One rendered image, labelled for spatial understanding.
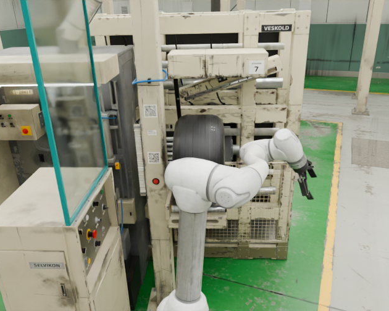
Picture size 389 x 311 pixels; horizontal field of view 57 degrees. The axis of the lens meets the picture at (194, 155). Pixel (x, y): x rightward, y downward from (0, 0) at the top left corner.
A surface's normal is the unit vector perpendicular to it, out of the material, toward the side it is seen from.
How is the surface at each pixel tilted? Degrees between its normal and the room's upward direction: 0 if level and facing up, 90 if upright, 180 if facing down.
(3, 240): 90
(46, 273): 90
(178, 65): 90
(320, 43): 90
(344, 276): 0
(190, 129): 28
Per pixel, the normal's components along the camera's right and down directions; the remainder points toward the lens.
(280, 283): -0.03, -0.92
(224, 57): -0.05, 0.40
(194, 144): -0.06, -0.30
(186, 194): -0.50, 0.31
